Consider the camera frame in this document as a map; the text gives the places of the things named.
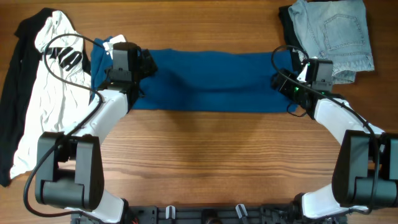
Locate blue polo shirt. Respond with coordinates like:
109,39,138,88
90,36,299,113

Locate black folded garment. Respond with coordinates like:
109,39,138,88
278,6,302,72

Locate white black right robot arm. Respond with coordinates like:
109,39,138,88
266,69,397,223

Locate light blue denim jeans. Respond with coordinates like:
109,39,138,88
288,0,374,84

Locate white shirt with black print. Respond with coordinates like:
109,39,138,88
9,11,91,178

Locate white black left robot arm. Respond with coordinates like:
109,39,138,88
33,43,157,223

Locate black garment under white shirt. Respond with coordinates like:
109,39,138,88
1,8,90,187

